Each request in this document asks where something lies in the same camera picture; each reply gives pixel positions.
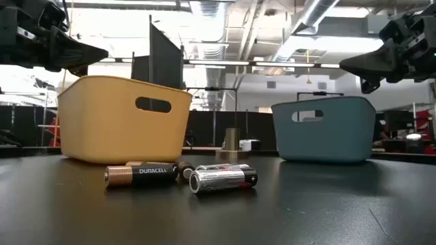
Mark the blue plastic bin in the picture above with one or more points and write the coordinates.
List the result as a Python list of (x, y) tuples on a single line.
[(327, 139)]

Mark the white box device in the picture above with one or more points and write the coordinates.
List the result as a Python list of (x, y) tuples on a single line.
[(248, 145)]

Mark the red equipment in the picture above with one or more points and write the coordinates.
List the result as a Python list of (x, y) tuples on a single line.
[(424, 122)]

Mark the red object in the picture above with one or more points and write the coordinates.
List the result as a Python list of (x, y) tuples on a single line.
[(54, 132)]

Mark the silver black battery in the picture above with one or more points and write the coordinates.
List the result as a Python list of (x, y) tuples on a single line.
[(218, 180), (221, 166)]

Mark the long ceiling light strip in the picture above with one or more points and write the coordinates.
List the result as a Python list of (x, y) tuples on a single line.
[(329, 65), (218, 63), (284, 64)]

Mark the Duracell copper black battery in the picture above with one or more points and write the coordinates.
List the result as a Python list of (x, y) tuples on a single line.
[(143, 175), (146, 163), (186, 171)]

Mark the round white lamp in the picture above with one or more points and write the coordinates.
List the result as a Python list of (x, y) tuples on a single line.
[(413, 136)]

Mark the yellow hanging pendant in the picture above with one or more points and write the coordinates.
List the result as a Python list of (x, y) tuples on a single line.
[(308, 80)]

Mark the black metal stand frame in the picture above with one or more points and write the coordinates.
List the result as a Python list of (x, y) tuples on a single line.
[(213, 89), (320, 93)]

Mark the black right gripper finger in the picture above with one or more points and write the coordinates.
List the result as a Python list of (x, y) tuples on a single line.
[(369, 85), (374, 64)]

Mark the brass cylinder weight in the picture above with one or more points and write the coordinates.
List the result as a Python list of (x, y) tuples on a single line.
[(232, 139)]

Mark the yellow plastic bin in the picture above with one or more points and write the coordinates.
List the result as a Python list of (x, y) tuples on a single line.
[(102, 129)]

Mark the dark partition panel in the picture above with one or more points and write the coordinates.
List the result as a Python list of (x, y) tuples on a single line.
[(165, 61)]

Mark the silver ventilation duct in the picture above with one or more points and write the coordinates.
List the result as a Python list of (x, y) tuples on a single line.
[(306, 24)]

